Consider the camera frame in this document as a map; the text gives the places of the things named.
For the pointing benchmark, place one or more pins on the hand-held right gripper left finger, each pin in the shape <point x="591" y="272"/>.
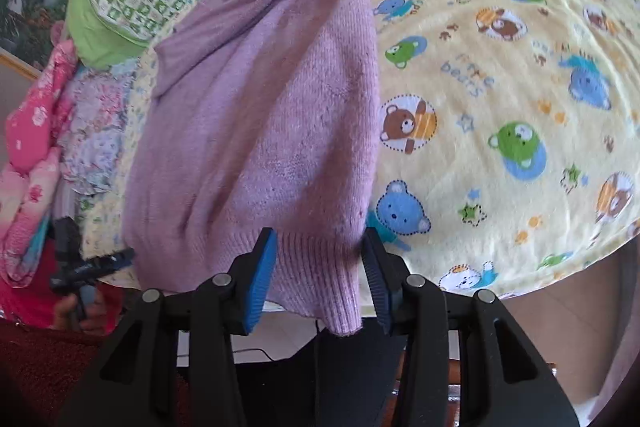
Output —
<point x="261" y="277"/>

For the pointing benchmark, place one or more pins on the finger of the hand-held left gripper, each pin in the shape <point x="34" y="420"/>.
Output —
<point x="112" y="261"/>

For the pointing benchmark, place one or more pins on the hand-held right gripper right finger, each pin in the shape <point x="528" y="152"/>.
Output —
<point x="374" y="269"/>

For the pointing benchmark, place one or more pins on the purple knitted sweater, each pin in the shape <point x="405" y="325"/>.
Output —
<point x="260" y="107"/>

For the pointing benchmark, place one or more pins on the person's left hand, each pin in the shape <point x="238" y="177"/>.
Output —
<point x="67" y="312"/>

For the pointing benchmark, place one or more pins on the lilac striped cloth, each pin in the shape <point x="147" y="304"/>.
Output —
<point x="66" y="202"/>

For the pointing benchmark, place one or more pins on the person's red clothing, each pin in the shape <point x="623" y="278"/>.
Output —
<point x="20" y="302"/>

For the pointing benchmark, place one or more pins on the dark red cloth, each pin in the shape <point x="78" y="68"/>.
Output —
<point x="40" y="367"/>

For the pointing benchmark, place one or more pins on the pastel floral cloth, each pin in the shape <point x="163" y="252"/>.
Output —
<point x="97" y="127"/>

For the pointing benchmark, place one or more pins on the pink floral quilt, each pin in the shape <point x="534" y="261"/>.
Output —
<point x="35" y="117"/>

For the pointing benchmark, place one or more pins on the yellow bear printed blanket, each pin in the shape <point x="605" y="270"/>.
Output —
<point x="500" y="82"/>

